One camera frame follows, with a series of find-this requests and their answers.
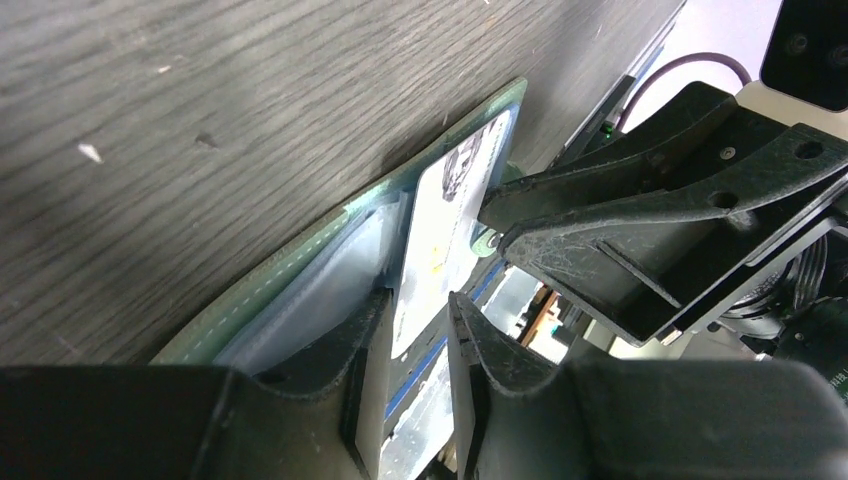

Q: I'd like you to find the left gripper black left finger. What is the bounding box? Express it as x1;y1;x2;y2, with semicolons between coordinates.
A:
1;288;393;479

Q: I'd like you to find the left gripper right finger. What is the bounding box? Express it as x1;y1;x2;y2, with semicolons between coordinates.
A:
448;292;847;479

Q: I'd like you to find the green card holder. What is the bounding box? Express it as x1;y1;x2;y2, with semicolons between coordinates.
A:
150;77;528;366

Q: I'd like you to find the white printed credit card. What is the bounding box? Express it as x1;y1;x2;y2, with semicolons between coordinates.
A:
391;108;517;358

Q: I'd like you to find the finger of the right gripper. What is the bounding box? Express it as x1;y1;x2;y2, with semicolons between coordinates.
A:
479;82;847;346

